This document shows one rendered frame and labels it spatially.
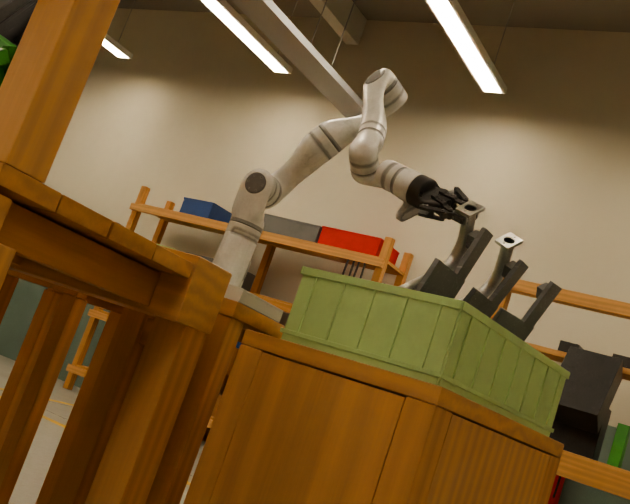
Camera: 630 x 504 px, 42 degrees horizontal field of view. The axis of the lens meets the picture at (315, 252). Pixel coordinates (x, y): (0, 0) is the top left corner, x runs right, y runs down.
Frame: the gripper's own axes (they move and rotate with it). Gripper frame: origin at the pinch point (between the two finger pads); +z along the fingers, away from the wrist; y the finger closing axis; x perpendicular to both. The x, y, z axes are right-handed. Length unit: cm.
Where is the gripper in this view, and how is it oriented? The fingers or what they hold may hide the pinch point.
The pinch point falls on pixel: (465, 215)
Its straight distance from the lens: 183.4
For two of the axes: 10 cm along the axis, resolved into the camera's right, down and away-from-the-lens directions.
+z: 6.8, 4.4, -5.9
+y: 7.4, -3.7, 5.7
